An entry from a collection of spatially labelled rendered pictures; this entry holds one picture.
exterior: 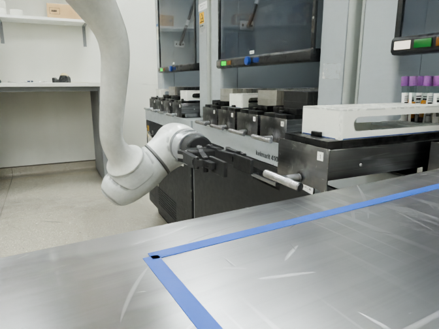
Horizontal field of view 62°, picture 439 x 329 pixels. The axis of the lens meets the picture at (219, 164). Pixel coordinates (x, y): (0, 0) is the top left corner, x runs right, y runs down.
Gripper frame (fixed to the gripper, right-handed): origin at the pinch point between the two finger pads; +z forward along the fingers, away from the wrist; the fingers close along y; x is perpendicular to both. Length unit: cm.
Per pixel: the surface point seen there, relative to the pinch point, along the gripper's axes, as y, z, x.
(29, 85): -42, -265, -14
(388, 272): -19, 53, -7
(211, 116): 27, -69, -3
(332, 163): 6.4, 21.4, -4.1
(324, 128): 9.2, 16.0, -8.8
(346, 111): 10.3, 19.6, -11.9
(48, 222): -37, -189, 74
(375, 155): 15.6, 21.5, -4.6
